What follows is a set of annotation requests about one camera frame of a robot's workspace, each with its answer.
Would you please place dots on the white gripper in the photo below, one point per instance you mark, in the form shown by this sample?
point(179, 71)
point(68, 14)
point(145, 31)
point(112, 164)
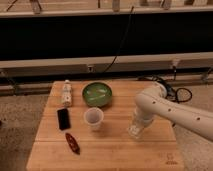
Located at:
point(141, 119)

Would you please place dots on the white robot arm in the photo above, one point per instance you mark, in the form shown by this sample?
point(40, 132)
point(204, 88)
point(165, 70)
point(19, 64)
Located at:
point(152, 101)

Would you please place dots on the green bowl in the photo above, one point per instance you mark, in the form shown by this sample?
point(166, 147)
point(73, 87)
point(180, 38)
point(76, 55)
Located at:
point(97, 94)

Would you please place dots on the dark red chili pepper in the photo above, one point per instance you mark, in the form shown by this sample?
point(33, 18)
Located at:
point(72, 143)

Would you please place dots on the black rectangular block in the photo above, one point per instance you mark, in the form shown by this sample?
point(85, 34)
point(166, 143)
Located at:
point(63, 119)

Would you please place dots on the small white bottle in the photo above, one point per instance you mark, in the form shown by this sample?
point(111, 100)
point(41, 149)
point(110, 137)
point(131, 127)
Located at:
point(67, 94)

